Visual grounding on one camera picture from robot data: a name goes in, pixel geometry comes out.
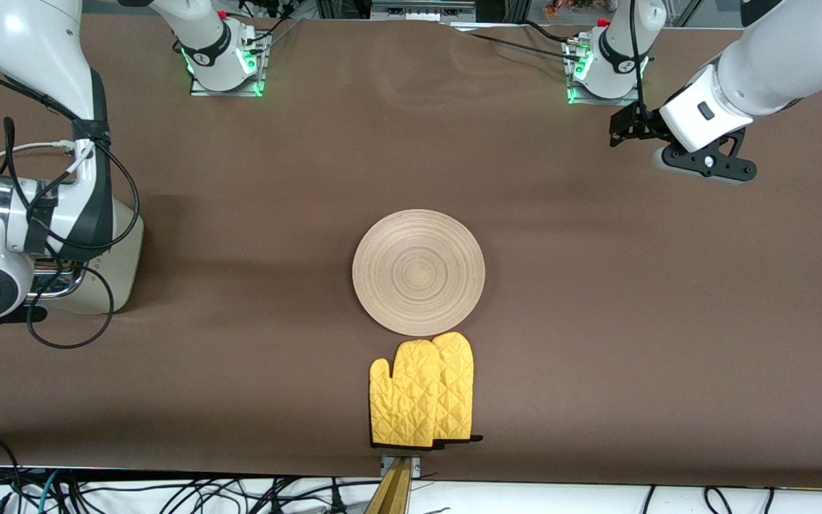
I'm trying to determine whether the round wooden plate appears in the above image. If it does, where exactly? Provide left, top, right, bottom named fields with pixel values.
left=352, top=208, right=486, bottom=337

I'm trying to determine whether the beige and chrome toaster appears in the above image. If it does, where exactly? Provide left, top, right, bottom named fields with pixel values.
left=31, top=193, right=146, bottom=316

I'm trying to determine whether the orange background object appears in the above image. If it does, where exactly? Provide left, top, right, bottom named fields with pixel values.
left=543, top=0, right=601, bottom=19

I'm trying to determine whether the silver metal equipment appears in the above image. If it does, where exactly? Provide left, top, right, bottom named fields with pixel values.
left=370, top=0, right=476, bottom=22

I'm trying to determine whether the yellow quilted oven mitt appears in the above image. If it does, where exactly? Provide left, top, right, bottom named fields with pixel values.
left=369, top=340, right=447, bottom=450
left=429, top=331, right=484, bottom=447

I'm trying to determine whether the table cover sheet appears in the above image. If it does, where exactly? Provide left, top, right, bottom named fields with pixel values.
left=0, top=13, right=822, bottom=490

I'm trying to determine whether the yellow wooden bar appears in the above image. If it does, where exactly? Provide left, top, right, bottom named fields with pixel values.
left=365, top=457, right=412, bottom=514

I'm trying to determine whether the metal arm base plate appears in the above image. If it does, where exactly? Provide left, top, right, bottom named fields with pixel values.
left=190, top=32, right=269, bottom=97
left=567, top=36, right=644, bottom=106

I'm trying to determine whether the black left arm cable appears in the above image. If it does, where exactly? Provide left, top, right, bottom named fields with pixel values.
left=628, top=0, right=654, bottom=136

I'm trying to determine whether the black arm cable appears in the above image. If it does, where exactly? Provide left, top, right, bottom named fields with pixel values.
left=628, top=0, right=654, bottom=136
left=0, top=50, right=142, bottom=351

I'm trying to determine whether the black cable on table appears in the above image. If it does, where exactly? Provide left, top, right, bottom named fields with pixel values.
left=454, top=27, right=587, bottom=61

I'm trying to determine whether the small silver metal bracket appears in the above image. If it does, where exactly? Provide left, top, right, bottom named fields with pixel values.
left=380, top=455, right=422, bottom=478

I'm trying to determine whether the white toaster power cable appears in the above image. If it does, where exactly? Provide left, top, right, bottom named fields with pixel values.
left=0, top=139, right=76, bottom=172

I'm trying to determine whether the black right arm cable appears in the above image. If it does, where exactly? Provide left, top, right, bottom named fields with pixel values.
left=0, top=50, right=142, bottom=351

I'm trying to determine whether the teal floor cable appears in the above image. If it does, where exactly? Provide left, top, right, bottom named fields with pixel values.
left=39, top=470, right=62, bottom=514

